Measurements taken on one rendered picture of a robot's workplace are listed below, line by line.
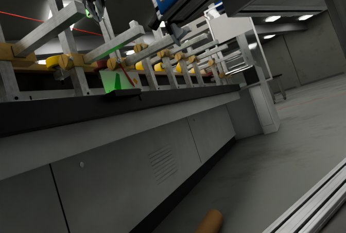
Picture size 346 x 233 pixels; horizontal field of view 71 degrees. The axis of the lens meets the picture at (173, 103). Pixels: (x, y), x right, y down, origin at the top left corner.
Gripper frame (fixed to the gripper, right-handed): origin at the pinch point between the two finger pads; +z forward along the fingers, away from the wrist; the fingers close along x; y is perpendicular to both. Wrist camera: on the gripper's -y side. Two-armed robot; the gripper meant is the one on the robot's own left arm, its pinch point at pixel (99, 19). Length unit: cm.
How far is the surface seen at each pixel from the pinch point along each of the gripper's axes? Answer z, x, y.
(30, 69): 12.0, -29.1, 6.9
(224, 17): -59, 87, -223
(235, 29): -40, 95, -220
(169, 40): 14.7, 23.1, -8.7
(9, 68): 20.0, -18.2, 31.3
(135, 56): 14.4, 6.1, -14.9
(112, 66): 15.9, -4.2, -11.3
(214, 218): 92, 17, -19
